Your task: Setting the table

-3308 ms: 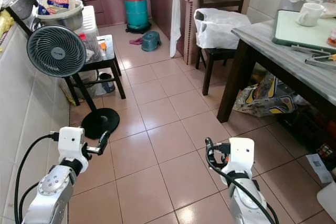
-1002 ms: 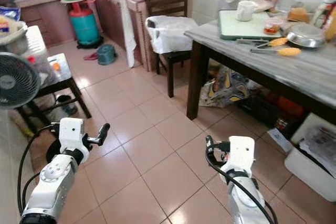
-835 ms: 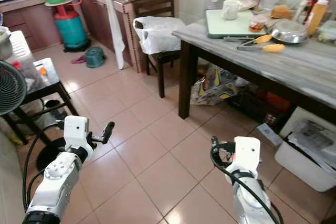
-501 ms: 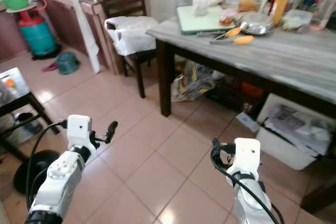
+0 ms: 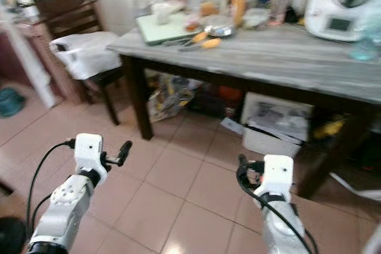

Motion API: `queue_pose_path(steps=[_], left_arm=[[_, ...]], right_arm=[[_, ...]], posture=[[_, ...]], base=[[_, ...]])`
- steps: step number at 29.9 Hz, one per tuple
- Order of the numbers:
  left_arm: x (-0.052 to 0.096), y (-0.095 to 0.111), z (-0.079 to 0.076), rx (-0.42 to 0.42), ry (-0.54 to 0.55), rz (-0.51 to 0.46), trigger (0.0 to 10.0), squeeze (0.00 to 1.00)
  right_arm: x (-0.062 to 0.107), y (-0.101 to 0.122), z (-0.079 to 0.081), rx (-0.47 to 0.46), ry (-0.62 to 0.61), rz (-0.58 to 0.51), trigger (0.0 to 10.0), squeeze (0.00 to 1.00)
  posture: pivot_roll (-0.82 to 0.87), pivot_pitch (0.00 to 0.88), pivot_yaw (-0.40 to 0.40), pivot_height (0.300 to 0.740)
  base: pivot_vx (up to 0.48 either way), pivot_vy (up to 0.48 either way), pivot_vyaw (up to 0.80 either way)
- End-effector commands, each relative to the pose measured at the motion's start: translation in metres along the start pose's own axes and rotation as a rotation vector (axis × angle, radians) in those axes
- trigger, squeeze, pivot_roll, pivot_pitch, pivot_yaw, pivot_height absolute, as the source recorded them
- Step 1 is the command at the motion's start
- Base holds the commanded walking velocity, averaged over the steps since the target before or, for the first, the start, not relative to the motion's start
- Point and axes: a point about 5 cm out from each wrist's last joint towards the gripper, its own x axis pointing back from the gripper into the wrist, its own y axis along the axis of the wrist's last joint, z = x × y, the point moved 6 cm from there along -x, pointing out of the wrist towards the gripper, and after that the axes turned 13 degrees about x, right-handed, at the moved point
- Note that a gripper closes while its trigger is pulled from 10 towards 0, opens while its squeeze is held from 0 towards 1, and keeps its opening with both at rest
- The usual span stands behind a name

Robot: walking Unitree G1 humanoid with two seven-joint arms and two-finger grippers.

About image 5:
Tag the white mug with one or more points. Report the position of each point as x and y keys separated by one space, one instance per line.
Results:
x=161 y=13

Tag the white metal rack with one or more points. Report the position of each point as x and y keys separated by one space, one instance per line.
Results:
x=354 y=187

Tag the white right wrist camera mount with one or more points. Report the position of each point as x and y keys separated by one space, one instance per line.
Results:
x=277 y=173

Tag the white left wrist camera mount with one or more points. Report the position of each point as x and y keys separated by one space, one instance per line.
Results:
x=88 y=150

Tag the dark wooden chair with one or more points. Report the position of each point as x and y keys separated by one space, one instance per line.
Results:
x=68 y=13

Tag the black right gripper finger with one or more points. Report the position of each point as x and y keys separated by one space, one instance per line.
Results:
x=244 y=172

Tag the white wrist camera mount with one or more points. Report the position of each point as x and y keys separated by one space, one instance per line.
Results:
x=277 y=173
x=88 y=150

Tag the orange bottle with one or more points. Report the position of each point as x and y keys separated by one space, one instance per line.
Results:
x=239 y=7

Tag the clear glass bowl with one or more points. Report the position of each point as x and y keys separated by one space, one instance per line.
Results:
x=256 y=18

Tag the teal glass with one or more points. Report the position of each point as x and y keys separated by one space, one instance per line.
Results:
x=364 y=43

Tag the red box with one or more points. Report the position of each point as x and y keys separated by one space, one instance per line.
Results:
x=230 y=93

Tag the dark wood marble-top table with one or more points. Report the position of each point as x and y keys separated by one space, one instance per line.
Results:
x=274 y=57

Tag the colourful printed bag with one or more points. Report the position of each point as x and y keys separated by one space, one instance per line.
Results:
x=169 y=98

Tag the white post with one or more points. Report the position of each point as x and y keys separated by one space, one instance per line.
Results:
x=36 y=66

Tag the brown cabinet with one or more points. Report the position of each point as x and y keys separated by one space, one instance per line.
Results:
x=13 y=57

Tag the white plastic storage box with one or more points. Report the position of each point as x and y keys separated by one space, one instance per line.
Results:
x=274 y=126

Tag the black round object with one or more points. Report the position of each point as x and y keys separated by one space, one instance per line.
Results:
x=11 y=237

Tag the teal pot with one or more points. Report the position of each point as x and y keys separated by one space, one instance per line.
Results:
x=11 y=102

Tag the white plastic bag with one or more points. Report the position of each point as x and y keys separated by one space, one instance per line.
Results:
x=86 y=55

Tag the pale green cutting board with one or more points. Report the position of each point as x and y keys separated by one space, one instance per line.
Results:
x=164 y=31

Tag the yellow package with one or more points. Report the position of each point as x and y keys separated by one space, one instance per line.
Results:
x=328 y=128

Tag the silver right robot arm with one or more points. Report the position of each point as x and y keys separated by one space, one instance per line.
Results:
x=280 y=230

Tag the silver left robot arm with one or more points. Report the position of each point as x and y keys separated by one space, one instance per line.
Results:
x=62 y=206

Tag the white kitchen appliance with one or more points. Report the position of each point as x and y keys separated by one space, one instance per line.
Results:
x=333 y=10

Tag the stainless steel bowl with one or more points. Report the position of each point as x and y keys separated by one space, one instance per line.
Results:
x=219 y=30

